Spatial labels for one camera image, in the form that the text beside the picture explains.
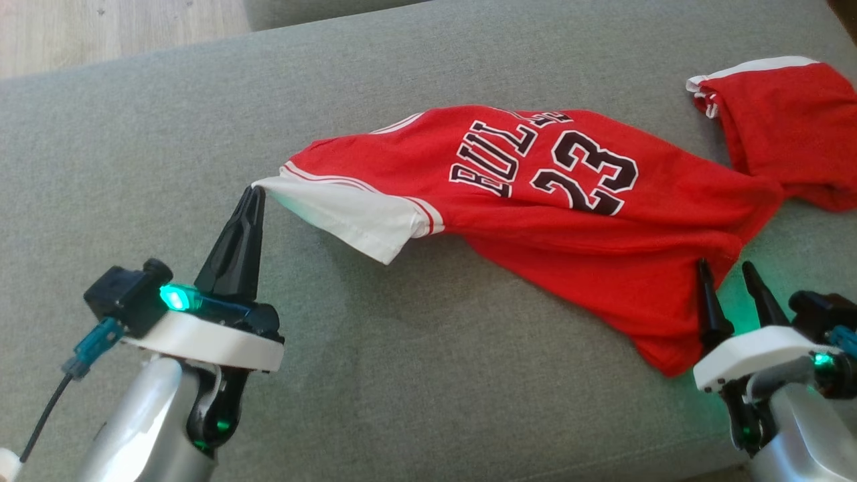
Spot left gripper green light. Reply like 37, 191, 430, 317
124, 185, 286, 373

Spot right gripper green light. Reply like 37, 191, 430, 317
693, 259, 857, 396

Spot red shorts with white stripe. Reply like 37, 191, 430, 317
686, 56, 857, 213

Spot large grey sofa ottoman seat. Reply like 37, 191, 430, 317
0, 0, 857, 482

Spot black cable with blue connector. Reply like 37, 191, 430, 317
19, 317, 126, 464

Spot red Bulls 23 jersey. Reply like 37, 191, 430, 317
251, 104, 785, 378

